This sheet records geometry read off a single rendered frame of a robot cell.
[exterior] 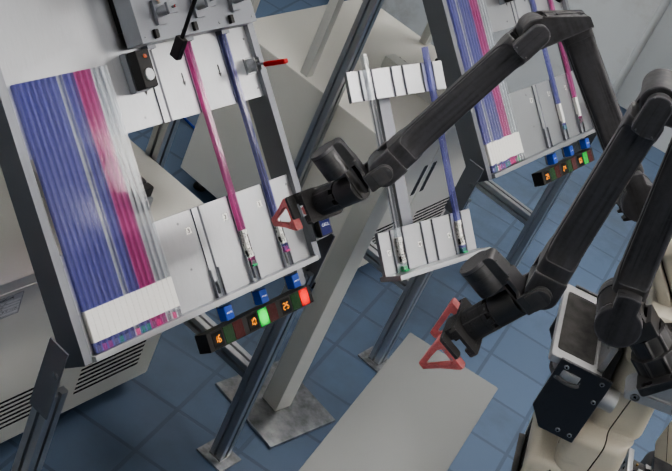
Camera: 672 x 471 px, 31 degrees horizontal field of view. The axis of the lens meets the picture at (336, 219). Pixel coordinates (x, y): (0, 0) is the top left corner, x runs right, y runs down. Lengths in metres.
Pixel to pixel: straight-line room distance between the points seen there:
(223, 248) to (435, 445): 0.61
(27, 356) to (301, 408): 0.94
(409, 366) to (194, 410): 0.76
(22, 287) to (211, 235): 0.40
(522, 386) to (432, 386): 1.21
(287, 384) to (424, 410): 0.72
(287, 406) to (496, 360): 0.85
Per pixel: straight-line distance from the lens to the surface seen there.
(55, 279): 2.21
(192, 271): 2.43
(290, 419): 3.35
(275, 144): 2.67
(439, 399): 2.69
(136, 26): 2.38
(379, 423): 2.56
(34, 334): 2.70
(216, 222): 2.49
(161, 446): 3.15
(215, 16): 2.53
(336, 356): 3.62
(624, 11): 5.18
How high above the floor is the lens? 2.24
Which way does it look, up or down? 32 degrees down
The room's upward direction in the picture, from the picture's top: 25 degrees clockwise
